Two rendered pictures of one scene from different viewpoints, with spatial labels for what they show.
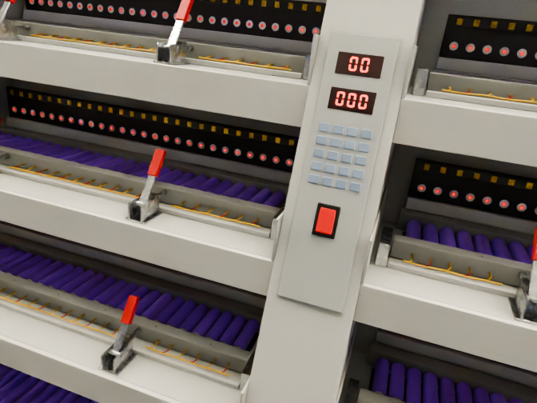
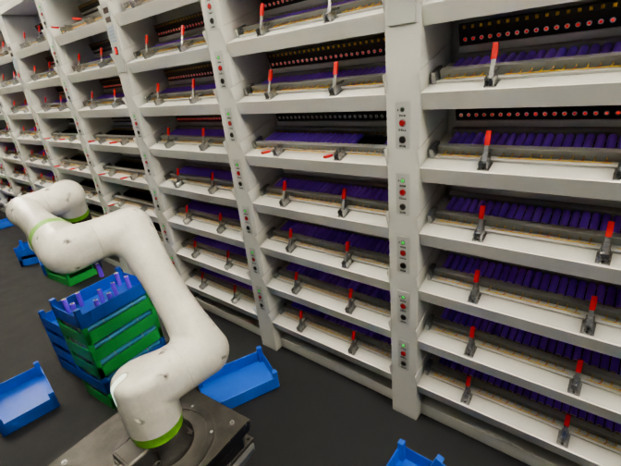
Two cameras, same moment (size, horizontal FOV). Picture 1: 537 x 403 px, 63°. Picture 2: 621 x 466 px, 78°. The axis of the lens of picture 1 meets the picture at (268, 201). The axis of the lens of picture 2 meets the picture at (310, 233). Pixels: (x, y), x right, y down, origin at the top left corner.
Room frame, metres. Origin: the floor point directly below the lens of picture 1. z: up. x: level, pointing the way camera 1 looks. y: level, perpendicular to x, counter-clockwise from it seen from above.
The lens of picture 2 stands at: (-0.60, -0.26, 1.20)
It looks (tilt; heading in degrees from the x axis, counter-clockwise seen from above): 23 degrees down; 26
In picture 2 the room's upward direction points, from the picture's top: 6 degrees counter-clockwise
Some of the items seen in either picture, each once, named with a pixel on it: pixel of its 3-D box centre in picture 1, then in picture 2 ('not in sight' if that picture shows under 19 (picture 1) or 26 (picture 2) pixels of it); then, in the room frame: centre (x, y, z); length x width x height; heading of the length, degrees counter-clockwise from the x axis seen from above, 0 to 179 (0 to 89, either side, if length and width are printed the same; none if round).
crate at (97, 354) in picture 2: not in sight; (113, 326); (0.27, 1.13, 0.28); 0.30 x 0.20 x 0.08; 171
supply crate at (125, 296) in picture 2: not in sight; (102, 295); (0.27, 1.13, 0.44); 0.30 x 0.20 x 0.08; 171
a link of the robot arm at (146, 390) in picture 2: not in sight; (152, 395); (-0.13, 0.43, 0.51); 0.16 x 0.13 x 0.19; 159
